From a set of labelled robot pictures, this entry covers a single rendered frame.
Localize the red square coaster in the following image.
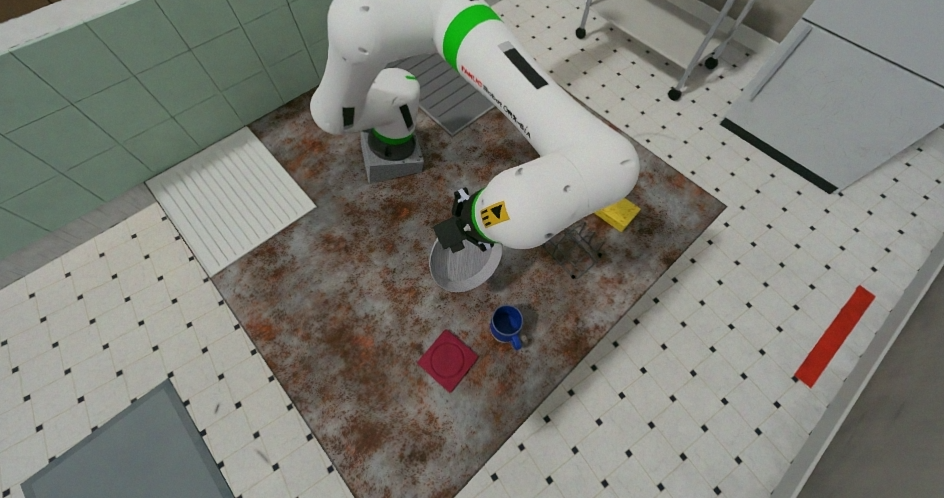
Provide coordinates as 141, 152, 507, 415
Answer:
417, 329, 478, 393

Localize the white ribbed draining mat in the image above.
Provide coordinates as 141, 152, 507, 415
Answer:
145, 126, 316, 278

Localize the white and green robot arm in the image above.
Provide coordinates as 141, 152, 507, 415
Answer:
310, 0, 640, 254

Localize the yellow sponge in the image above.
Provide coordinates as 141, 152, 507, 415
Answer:
594, 198, 640, 232

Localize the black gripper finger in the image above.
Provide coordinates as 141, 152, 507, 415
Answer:
465, 233, 494, 252
452, 187, 470, 220

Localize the blue ceramic mug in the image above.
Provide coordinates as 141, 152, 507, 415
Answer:
490, 305, 523, 350

